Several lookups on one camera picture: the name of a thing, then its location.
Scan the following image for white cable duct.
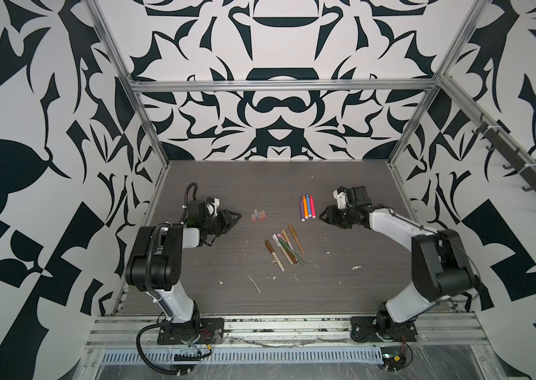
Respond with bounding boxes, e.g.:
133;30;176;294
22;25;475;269
99;345;385;366

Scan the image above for light pink cap pen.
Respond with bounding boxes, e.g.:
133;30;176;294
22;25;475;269
273;234;298;265

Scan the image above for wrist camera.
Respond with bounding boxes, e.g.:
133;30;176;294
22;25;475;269
333;187;348;210
206;197;220;218

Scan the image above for green pen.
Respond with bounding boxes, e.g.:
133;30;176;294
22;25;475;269
278;238;305;265

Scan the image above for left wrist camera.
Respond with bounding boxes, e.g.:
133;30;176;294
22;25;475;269
206;197;220;218

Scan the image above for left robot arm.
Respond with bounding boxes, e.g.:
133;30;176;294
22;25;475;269
125;182;242;340

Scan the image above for black wall hook rack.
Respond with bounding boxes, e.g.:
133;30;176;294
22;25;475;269
471;113;536;193

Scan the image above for purple marker pen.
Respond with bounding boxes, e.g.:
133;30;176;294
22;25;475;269
299;197;307;223

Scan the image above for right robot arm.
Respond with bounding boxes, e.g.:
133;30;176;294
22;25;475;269
320;186;477;342

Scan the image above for pink highlighter pen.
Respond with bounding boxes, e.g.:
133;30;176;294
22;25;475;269
308;195;316;219

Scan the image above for aluminium front rail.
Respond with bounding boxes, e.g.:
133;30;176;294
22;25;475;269
84;312;489;349

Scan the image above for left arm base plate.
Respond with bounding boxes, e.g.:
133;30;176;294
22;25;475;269
157;318;225;345

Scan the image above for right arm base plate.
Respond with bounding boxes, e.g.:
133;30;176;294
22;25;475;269
350;316;418;343

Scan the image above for blue highlighter pen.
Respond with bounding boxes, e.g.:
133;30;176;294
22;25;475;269
304;193;313;219

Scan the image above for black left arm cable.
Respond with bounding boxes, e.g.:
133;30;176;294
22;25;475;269
135;322;212;376

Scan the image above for orange highlighter pen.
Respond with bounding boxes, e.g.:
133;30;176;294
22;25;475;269
302;195;312;220

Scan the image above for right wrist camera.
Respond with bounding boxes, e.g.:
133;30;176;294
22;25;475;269
333;187;348;210

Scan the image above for green circuit board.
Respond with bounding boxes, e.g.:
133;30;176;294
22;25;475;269
380;344;414;373

